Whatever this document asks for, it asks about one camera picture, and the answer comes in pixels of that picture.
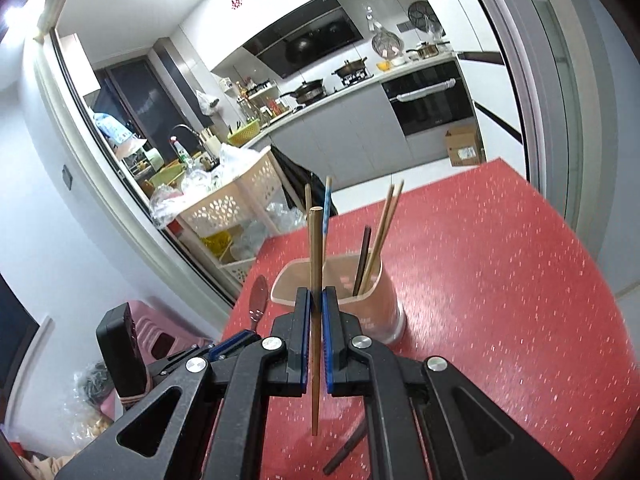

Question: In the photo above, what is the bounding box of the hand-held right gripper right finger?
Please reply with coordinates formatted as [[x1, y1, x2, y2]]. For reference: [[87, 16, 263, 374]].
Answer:
[[321, 286, 573, 480]]

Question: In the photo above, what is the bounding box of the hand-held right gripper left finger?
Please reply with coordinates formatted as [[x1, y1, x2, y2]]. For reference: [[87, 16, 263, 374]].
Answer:
[[52, 286, 313, 480]]

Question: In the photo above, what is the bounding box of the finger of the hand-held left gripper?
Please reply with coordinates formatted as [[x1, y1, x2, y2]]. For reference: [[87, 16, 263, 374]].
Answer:
[[205, 331, 263, 362], [147, 345, 201, 378]]

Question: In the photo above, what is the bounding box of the pink utensil holder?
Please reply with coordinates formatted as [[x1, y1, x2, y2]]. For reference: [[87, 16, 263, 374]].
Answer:
[[270, 255, 406, 345]]

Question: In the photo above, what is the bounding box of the small metal spoon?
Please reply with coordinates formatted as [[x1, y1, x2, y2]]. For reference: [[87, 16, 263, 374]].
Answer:
[[246, 275, 270, 333]]

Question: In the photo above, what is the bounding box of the pink plastic stool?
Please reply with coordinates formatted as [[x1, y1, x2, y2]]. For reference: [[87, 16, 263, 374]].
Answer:
[[127, 300, 213, 361]]

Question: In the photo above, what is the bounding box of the crumpled plastic bag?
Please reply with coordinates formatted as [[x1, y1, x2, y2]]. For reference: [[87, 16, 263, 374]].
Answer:
[[72, 365, 118, 441]]

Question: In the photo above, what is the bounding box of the dark screen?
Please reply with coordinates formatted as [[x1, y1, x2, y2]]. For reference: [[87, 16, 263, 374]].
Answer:
[[0, 275, 41, 391]]

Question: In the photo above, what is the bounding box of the black cloth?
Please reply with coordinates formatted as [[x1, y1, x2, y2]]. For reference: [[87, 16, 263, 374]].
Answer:
[[270, 145, 338, 218]]

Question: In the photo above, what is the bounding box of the white perforated basket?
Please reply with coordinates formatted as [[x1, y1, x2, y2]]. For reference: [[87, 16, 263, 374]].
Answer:
[[150, 145, 266, 226]]

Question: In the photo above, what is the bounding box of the grey kitchen cabinet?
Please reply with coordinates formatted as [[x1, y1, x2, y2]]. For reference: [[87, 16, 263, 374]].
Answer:
[[245, 57, 481, 196]]

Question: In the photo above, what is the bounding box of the green plastic basket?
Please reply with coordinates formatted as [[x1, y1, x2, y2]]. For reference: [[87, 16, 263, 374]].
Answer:
[[227, 119, 262, 147]]

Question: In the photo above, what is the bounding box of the kitchen faucet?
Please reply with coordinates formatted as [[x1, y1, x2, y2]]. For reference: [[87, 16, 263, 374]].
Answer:
[[170, 124, 201, 153]]

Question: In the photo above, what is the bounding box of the blue white bag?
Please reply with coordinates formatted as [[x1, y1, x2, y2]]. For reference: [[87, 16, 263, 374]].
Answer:
[[92, 110, 141, 148]]

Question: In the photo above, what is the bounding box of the cardboard box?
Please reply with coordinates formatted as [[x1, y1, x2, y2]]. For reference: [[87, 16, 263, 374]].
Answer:
[[445, 125, 485, 167]]

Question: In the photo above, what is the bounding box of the white hanging plastic bag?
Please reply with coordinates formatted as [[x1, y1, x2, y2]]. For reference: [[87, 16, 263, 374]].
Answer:
[[195, 90, 221, 116]]

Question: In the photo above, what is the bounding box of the black wok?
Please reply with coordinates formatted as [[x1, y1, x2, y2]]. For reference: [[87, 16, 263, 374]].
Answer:
[[279, 79, 327, 106]]

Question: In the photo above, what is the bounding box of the row of seasoning bottles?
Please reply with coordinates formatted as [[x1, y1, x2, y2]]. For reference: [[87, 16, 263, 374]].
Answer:
[[235, 80, 291, 116]]

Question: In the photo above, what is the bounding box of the black built-in oven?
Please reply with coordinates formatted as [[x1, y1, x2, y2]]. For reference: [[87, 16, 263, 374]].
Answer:
[[381, 59, 476, 137]]

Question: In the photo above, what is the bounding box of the black pot with lid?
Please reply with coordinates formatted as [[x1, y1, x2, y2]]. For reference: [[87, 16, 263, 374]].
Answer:
[[332, 57, 371, 78]]

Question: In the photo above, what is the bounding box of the black range hood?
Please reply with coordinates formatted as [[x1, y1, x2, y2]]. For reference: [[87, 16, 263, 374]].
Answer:
[[242, 0, 365, 80]]

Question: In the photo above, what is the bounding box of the round metal strainer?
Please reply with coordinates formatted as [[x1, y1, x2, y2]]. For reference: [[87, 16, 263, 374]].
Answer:
[[372, 30, 403, 58]]

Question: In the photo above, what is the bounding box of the stainless steel pot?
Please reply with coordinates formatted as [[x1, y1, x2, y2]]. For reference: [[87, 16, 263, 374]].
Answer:
[[406, 42, 440, 61]]

